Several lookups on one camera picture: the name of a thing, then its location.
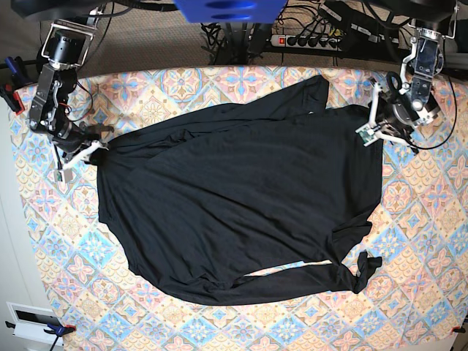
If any white power strip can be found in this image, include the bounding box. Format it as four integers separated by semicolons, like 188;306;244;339
272;33;366;50

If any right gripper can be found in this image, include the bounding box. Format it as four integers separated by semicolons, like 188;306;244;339
45;118;114;183

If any black t-shirt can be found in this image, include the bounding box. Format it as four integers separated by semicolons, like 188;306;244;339
91;75;382;306

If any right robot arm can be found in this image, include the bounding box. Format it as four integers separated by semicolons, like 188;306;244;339
28;19;114;183

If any blue clamp bottom left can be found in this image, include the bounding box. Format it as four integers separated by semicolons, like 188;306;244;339
4;321;77;337

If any red blue clamp top left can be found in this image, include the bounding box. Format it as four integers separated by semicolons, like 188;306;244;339
1;56;29;116

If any patterned colourful tablecloth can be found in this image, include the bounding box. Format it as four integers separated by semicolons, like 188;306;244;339
4;80;467;350

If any black clamp bottom right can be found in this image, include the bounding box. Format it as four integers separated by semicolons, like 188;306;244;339
451;325;467;333

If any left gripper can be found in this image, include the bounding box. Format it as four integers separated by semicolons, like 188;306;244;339
357;73;441;147

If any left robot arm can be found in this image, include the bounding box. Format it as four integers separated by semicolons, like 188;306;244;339
355;28;444;151

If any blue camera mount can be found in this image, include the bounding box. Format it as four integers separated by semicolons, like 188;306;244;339
174;0;287;24

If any white wall vent box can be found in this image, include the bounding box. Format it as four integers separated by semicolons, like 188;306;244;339
5;301;61;346

